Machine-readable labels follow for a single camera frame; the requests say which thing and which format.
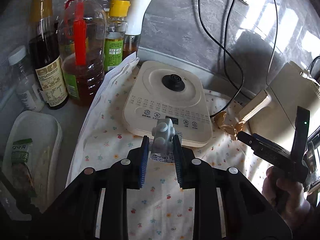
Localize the grey blister trash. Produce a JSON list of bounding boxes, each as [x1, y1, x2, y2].
[[149, 118, 175, 159]]

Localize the brown paper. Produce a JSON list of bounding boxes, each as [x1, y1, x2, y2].
[[213, 111, 246, 141]]

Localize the person's right hand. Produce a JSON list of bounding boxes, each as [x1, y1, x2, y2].
[[261, 166, 313, 228]]

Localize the floral white tablecloth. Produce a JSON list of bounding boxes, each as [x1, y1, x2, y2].
[[68, 55, 269, 239]]

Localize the cream kettle base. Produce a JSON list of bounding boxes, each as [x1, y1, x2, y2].
[[123, 61, 213, 147]]

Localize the yellow cap green bottle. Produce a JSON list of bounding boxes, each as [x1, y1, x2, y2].
[[104, 0, 130, 72]]

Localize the white plastic food container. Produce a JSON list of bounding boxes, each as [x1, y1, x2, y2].
[[2, 111, 62, 212]]

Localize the white cap small jar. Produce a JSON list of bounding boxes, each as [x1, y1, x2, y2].
[[8, 45, 45, 112]]

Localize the red cap oil bottle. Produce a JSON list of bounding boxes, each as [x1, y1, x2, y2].
[[57, 0, 106, 106]]

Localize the dark soy sauce bottle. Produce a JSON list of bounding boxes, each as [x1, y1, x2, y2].
[[28, 0, 68, 109]]

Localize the white top oil sprayer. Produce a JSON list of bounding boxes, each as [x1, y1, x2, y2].
[[123, 0, 152, 59]]

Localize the black power cable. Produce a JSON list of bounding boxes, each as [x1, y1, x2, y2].
[[197, 0, 279, 119]]

